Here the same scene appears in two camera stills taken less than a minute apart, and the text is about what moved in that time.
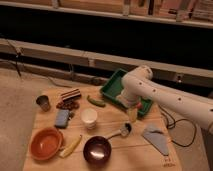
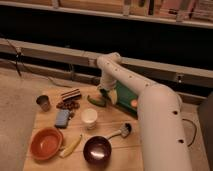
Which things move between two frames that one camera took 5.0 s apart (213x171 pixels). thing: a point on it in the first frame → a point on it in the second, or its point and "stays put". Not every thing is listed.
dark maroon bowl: x=97 y=150 stays put
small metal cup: x=43 y=101 stays put
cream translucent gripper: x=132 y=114 → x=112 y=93
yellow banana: x=70 y=148 stays put
